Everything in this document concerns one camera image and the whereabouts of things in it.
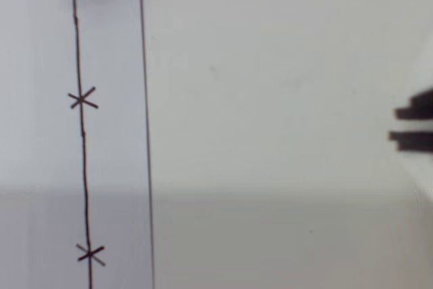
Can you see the white gripper finger with black pad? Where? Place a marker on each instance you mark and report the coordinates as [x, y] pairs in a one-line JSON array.
[[416, 140], [419, 109]]

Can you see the white paper sheet with markings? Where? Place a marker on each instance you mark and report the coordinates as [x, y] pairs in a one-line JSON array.
[[111, 133]]

